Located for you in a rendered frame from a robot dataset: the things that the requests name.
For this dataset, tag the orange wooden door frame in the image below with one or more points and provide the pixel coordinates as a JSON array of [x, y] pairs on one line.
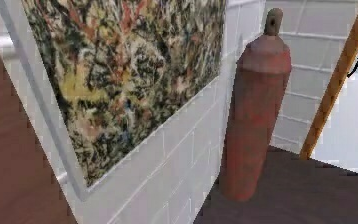
[[335, 83]]

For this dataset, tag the red gas cylinder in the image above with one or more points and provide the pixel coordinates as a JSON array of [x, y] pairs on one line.
[[253, 110]]

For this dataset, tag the brown wooden cabinet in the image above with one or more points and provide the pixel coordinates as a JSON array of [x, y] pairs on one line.
[[10, 150]]

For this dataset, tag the abstract splatter wall painting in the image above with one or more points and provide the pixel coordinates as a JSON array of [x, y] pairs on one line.
[[120, 83]]

